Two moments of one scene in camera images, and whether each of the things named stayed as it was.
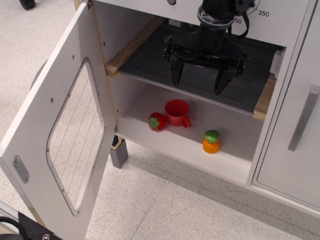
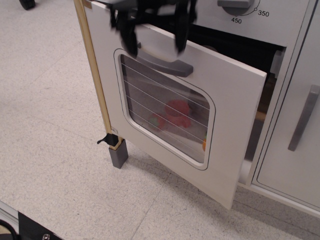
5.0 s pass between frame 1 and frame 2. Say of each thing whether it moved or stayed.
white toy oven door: moved
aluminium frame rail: stayed
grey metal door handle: stayed
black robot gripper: moved
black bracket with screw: stayed
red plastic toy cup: stayed
